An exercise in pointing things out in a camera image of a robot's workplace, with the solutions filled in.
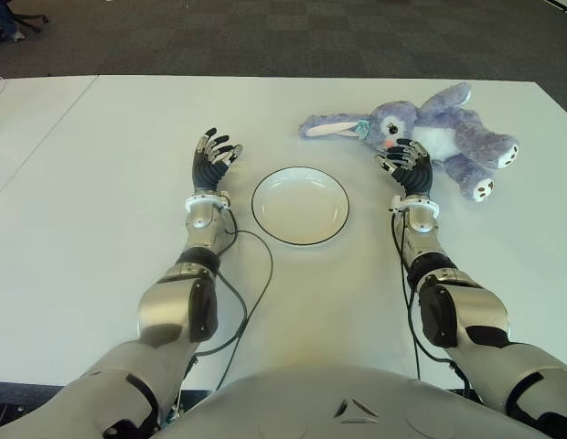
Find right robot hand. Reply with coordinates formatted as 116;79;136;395
374;138;434;198

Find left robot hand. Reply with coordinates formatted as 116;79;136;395
190;127;244;196

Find purple plush bunny doll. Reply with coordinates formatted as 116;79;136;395
297;81;521;204

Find white plate black rim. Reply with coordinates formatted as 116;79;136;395
251;166;351;245

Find black office chair base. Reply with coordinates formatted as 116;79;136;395
11;12;50;34

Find silver robot torso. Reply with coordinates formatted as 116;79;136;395
150;364;545;439

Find person in blue jeans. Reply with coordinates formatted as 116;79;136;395
0;0;27;43

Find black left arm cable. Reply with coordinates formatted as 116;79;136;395
173;208;274;412

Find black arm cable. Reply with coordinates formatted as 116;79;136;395
173;208;274;412
389;205;467;399

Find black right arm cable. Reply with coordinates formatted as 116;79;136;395
389;205;467;399

